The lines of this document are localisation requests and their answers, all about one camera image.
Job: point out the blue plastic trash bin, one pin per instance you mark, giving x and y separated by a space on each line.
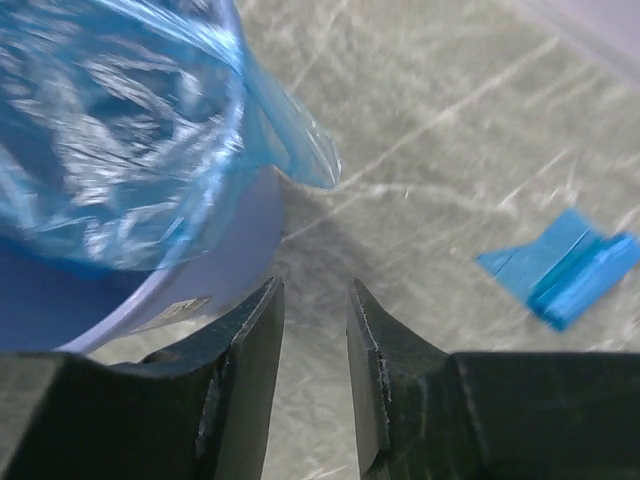
55 304

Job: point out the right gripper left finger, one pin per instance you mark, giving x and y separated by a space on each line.
196 409

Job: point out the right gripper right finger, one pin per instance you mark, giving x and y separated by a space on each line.
422 413

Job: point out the blue trash bag roll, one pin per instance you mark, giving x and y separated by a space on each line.
565 270

